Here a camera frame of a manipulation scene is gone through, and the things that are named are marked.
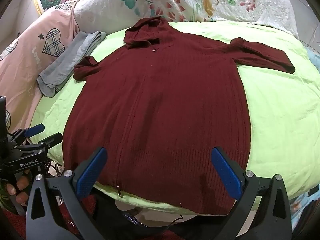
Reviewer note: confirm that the grey folded towel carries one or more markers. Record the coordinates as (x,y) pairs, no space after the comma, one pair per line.
(70,60)

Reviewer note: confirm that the person's left hand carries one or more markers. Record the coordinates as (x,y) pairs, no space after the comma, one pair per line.
(21,183)

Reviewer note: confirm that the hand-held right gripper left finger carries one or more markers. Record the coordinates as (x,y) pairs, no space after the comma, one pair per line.
(92,173)

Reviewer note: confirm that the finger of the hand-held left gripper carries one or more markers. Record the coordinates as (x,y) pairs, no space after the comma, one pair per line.
(52,140)
(35,129)

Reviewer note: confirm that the white floral blanket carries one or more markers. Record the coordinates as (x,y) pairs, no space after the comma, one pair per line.
(190,0)

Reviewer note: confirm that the pink pillow with plaid hearts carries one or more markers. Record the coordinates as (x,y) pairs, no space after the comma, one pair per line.
(22,62)

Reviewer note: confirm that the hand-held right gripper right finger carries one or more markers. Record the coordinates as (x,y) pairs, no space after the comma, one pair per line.
(226,173)

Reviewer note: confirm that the dark red hooded sweater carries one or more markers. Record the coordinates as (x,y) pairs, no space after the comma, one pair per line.
(160,110)

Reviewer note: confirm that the light green bed sheet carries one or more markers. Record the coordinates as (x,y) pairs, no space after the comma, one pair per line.
(280,115)

